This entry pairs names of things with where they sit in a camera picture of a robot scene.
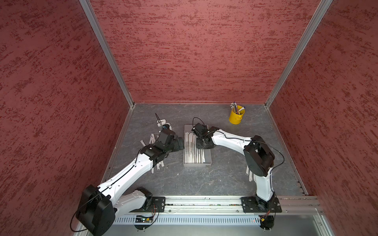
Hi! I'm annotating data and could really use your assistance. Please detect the translucent plastic storage box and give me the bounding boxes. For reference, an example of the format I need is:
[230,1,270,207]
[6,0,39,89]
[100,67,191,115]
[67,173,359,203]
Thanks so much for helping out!
[183,124,212,168]

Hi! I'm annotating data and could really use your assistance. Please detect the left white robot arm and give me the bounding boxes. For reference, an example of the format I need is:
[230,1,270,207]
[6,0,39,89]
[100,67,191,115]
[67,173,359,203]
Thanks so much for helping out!
[73,125,184,236]

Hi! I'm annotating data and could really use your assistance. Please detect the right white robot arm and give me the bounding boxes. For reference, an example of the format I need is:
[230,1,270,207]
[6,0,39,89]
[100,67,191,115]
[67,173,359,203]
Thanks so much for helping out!
[192,123,276,212]

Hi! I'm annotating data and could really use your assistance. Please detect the yellow pen holder cup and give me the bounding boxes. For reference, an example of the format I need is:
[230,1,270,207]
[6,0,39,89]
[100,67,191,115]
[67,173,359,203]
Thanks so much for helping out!
[229,105,245,125]

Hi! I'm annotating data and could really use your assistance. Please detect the pens in yellow cup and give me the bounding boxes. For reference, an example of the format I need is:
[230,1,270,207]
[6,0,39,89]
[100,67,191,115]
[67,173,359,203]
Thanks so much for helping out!
[230,102,245,115]

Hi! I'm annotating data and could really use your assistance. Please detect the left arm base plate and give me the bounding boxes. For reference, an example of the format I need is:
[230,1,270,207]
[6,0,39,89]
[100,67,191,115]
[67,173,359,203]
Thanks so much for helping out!
[131,196,166,213]

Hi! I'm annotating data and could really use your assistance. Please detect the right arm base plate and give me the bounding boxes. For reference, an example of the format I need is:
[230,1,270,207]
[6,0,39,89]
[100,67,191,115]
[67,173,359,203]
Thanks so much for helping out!
[240,195,282,214]

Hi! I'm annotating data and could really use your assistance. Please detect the aluminium front rail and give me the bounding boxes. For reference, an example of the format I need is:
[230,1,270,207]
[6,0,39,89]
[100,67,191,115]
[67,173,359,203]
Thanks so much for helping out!
[85,194,324,215]

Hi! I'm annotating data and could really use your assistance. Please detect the left aluminium corner post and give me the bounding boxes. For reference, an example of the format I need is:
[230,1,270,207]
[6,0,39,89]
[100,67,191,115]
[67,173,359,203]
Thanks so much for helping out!
[79,0,134,109]

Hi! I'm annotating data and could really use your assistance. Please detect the aluminium corner post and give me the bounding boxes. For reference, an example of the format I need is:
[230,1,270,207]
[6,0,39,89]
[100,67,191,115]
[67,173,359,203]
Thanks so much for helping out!
[79,0,134,109]
[265,0,333,109]

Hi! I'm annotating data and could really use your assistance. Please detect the right aluminium corner post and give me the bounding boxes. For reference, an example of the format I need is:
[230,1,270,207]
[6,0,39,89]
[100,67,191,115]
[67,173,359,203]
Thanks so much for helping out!
[265,0,333,109]

